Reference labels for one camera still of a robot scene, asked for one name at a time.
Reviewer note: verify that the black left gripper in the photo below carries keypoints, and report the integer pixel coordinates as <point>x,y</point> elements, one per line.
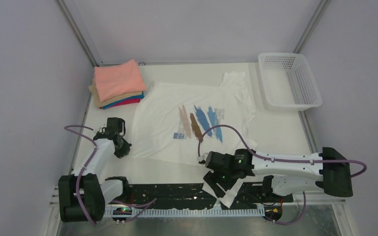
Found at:
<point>124,151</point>

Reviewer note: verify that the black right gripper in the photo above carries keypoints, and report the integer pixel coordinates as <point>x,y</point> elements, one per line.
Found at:
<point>211,178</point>

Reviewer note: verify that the white printed t-shirt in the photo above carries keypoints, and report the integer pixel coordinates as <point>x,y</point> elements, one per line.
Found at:
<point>176,123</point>

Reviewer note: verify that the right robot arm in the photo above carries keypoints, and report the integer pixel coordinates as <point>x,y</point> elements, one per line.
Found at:
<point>283,175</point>

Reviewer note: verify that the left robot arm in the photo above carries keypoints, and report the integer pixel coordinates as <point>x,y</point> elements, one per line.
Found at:
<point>82,197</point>

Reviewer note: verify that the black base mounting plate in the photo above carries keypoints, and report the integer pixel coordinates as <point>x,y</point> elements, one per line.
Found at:
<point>192,196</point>

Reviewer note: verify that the folded magenta t-shirt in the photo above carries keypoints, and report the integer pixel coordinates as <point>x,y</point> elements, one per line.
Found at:
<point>126,102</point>

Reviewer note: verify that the folded tan t-shirt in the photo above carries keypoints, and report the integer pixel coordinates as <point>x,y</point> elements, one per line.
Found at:
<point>99,103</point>

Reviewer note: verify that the folded pink t-shirt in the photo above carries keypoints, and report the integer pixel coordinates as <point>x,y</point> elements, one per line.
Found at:
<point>116,80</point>

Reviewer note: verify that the white plastic laundry basket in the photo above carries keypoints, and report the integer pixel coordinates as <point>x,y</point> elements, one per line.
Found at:
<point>287,82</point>

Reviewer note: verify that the white slotted cable duct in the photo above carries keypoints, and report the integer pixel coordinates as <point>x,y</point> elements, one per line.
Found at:
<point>185,213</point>

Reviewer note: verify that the aluminium frame rail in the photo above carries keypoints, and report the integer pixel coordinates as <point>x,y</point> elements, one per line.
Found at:
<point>66,12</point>

